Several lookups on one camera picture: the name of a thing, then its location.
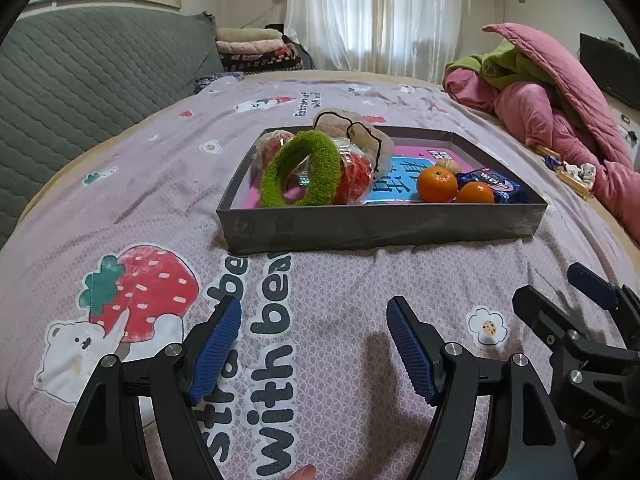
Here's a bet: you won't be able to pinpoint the floral white scrunchie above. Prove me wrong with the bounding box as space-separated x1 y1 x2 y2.
565 162 597 188

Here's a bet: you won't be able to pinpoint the pink quilt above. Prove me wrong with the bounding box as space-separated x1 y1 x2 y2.
442 23 639 240

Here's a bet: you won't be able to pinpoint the grey shallow cardboard box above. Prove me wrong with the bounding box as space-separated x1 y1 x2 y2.
217 126 547 255

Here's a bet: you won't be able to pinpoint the yellow wafer snack packet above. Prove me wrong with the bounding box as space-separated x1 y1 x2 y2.
554 168 591 200

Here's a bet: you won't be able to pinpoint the green blanket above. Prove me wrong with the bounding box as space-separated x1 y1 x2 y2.
444 39 553 90

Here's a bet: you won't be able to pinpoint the strawberry print purple bedsheet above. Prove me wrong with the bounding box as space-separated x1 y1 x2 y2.
1 79 639 479

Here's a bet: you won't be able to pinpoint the walnut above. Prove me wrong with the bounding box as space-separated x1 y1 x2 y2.
435 158 462 176

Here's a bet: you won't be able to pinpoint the grey quilted headboard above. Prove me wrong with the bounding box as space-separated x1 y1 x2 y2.
1 6 222 240

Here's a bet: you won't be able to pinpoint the small blue candy wrapper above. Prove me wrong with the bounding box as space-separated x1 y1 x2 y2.
544 155 563 171

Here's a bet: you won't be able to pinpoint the stack of folded blankets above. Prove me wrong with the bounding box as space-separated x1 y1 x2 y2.
216 28 304 74

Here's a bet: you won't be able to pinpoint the pink and blue book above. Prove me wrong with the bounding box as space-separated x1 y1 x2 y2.
231 145 480 209

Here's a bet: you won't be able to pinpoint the white sheer curtain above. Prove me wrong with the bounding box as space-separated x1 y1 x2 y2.
285 0 471 84

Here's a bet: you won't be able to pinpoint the black wall television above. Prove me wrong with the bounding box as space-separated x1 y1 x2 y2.
579 32 640 110

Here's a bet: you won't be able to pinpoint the person's hand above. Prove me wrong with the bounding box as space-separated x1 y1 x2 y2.
288 465 317 480

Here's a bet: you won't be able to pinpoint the green fuzzy ring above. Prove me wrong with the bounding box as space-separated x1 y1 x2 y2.
259 129 343 209

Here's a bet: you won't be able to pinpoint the red white snack bag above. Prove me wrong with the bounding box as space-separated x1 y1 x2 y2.
279 130 372 207
255 129 295 170

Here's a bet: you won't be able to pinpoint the orange tangerine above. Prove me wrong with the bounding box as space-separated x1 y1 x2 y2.
416 166 458 203
456 181 495 204

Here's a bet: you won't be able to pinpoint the blue oreo cookie packet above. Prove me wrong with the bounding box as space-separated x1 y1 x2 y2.
457 168 529 204

